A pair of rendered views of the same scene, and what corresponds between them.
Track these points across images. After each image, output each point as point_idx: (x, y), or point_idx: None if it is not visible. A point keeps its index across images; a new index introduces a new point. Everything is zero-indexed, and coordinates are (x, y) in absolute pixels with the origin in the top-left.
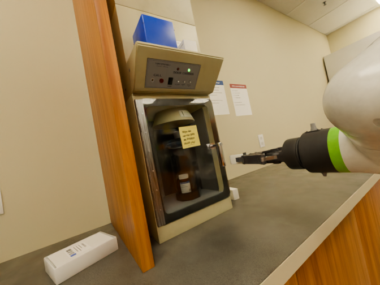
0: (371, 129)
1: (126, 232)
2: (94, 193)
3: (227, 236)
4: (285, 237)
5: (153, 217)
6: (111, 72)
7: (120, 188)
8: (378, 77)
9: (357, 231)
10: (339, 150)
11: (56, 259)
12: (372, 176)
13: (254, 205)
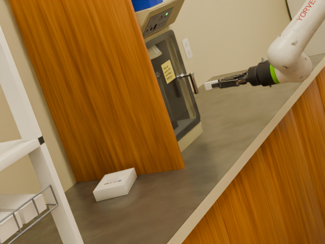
0: (282, 68)
1: (149, 157)
2: (51, 154)
3: (216, 143)
4: (253, 130)
5: None
6: (140, 38)
7: (142, 123)
8: (281, 53)
9: (296, 128)
10: (275, 73)
11: (109, 186)
12: (305, 79)
13: (221, 124)
